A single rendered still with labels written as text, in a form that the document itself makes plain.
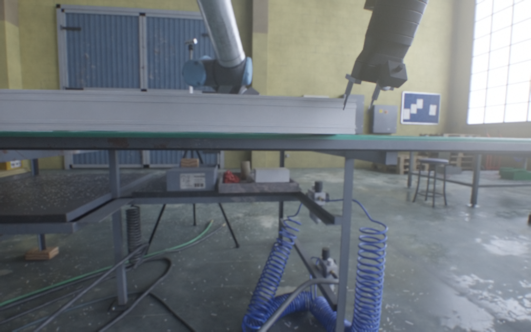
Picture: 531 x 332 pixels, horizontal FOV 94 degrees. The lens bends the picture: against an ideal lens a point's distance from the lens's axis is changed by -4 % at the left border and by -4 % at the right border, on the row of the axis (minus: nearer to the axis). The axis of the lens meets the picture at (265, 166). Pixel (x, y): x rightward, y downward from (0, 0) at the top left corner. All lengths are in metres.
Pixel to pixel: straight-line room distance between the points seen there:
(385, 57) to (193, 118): 0.35
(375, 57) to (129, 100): 0.43
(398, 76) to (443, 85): 9.33
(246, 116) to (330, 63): 7.45
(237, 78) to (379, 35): 0.54
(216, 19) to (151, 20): 7.07
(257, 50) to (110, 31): 3.67
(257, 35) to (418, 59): 4.87
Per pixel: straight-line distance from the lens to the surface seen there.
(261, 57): 7.04
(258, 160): 6.76
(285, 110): 0.51
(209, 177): 1.29
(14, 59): 8.75
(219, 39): 0.82
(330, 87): 7.78
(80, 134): 0.66
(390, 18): 0.47
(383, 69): 0.46
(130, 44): 7.78
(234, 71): 0.89
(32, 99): 0.60
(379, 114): 8.13
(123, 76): 7.63
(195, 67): 0.94
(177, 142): 0.56
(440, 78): 9.74
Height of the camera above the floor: 0.86
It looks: 6 degrees down
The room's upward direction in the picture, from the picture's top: 1 degrees clockwise
